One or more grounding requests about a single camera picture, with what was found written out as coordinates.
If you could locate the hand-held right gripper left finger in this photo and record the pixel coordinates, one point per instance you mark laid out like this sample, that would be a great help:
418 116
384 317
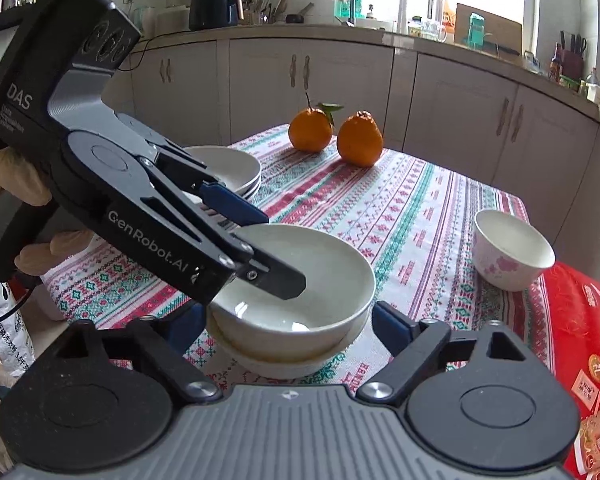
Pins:
185 332

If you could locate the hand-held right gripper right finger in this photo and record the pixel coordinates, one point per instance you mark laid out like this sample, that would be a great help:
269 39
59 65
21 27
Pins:
390 330

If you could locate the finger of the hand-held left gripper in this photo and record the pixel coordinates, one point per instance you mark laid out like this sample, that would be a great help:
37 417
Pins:
230 205
280 282

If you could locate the plain white bowl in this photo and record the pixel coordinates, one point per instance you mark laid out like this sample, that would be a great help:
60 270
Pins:
330 280

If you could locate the white bowl with pink flowers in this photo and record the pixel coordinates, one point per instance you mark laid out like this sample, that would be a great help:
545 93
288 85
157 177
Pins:
510 240
280 367

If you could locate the person's left hand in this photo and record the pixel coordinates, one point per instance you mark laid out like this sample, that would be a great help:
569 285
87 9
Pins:
5 180

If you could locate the glass kettle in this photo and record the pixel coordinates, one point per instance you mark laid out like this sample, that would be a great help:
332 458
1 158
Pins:
144 22

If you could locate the orange with green leaf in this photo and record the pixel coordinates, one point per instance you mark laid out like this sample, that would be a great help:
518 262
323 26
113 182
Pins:
310 132

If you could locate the white pot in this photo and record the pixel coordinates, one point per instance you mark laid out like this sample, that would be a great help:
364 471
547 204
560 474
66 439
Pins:
172 20

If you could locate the patterned woven tablecloth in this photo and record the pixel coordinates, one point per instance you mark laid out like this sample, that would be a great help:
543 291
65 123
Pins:
420 220

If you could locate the bumpy orange without leaf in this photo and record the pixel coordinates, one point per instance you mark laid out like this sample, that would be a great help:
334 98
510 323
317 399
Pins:
360 142

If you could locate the black air fryer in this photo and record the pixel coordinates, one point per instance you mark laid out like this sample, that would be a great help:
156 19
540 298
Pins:
212 5

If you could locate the white printed sack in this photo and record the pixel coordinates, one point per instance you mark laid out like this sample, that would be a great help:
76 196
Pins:
7 340

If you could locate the red printed bag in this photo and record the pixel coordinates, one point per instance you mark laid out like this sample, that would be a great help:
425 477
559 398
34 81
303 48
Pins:
580 320

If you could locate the utensil holder with chopsticks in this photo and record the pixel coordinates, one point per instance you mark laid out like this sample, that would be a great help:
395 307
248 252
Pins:
267 12

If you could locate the small black pan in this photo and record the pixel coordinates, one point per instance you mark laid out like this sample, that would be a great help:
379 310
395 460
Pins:
295 18

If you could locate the green dish soap bottle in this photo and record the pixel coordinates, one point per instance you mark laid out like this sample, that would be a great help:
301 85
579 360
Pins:
342 7

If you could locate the white kitchen base cabinets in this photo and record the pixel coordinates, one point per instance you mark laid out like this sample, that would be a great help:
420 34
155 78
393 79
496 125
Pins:
455 100

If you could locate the stack of white cups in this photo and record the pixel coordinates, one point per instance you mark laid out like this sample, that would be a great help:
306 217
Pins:
402 17

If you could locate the glass mug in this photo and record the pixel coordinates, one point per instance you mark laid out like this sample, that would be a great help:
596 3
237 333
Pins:
432 32

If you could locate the orange bottle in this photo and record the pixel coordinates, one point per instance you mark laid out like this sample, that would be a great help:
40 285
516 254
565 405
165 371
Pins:
447 17

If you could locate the teal bottle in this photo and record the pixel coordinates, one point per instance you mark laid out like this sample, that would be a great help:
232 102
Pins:
476 30

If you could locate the dark sauce bottle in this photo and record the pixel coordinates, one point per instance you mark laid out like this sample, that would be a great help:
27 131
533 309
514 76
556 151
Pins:
555 67

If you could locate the wooden cutting board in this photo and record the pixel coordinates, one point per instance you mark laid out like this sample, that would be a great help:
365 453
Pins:
505 35

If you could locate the clear plastic bottle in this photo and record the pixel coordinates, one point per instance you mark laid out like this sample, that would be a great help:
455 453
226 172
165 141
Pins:
592 80

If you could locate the knife block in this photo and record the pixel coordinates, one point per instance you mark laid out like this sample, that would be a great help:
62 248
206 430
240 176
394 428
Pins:
574 62

